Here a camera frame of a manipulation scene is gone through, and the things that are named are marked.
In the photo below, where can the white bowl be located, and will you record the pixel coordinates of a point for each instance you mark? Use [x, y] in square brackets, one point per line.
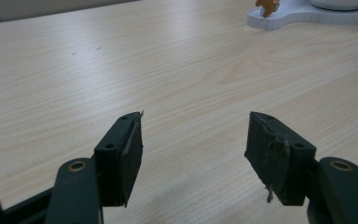
[338, 3]

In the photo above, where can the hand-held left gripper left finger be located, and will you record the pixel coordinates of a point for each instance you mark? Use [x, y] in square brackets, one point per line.
[115, 165]

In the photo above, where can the brown bear figure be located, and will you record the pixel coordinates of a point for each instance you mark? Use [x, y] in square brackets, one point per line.
[268, 6]

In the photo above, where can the white tray with ribbed edge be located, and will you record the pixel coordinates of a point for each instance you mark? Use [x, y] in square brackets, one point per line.
[310, 15]

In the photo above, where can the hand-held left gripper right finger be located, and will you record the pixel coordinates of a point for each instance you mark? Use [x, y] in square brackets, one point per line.
[286, 161]

